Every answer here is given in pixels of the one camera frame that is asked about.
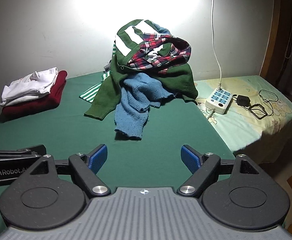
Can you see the white power strip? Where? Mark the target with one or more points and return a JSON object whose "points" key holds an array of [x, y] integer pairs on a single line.
{"points": [[219, 101]]}

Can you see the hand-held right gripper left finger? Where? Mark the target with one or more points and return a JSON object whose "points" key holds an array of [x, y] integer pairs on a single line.
{"points": [[98, 158]]}

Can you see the red plaid shirt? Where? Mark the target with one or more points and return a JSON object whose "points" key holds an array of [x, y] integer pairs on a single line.
{"points": [[161, 60]]}

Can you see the grey cloth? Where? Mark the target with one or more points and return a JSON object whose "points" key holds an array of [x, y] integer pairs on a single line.
{"points": [[107, 66]]}

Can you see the blue knit bear sweater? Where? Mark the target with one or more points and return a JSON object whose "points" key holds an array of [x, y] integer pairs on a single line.
{"points": [[133, 105]]}

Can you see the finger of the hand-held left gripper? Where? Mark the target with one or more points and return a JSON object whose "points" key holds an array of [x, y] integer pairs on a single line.
{"points": [[23, 152]]}

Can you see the green white thin-striped shirt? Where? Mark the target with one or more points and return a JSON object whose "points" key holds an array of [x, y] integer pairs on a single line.
{"points": [[90, 92]]}

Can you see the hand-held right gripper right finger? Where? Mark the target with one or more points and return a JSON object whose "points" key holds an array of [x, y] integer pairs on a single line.
{"points": [[189, 158]]}

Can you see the green white striped sweater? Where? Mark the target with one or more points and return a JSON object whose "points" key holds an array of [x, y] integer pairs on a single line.
{"points": [[105, 92]]}

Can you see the wooden door frame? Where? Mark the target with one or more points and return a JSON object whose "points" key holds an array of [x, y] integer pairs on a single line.
{"points": [[273, 30]]}

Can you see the dark red folded sweater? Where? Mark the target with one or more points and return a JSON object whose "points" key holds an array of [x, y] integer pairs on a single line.
{"points": [[48, 100]]}

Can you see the white folded garment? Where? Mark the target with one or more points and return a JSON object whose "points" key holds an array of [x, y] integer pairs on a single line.
{"points": [[28, 85]]}

